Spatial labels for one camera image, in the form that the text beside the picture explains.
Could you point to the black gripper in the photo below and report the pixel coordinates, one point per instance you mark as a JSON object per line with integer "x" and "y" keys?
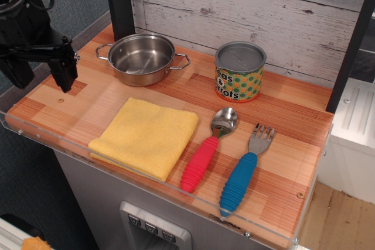
{"x": 26, "y": 32}

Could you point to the stainless steel pot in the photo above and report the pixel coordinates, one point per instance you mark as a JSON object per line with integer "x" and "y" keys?
{"x": 143, "y": 59}

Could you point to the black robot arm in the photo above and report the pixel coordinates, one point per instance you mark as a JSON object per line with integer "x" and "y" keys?
{"x": 27, "y": 36}

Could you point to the yellow folded cloth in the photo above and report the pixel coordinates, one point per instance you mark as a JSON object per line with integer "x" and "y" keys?
{"x": 146, "y": 137}

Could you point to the orange object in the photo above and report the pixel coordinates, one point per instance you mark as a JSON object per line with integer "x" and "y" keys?
{"x": 35, "y": 243}

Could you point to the silver dispenser panel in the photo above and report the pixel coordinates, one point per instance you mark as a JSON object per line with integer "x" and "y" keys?
{"x": 146, "y": 230}

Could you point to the peas and carrots tin can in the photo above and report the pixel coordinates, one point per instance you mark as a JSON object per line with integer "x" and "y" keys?
{"x": 239, "y": 71}

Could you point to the white cabinet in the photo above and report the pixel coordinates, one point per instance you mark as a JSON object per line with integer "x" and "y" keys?
{"x": 347, "y": 163}

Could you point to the clear acrylic guard rail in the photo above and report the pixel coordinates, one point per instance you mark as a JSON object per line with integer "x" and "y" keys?
{"x": 108, "y": 191}

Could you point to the black vertical post left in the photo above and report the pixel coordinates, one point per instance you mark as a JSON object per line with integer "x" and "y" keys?
{"x": 122, "y": 18}

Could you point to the black vertical post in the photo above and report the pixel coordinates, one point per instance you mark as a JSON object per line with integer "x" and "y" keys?
{"x": 350, "y": 55}
{"x": 122, "y": 18}

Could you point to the red handled spoon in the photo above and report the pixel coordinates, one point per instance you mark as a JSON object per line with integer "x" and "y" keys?
{"x": 223, "y": 123}

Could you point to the blue handled fork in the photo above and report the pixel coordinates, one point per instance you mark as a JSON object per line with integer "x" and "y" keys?
{"x": 236, "y": 186}

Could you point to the black vertical post right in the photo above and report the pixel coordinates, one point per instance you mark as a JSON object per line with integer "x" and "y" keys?
{"x": 350, "y": 55}

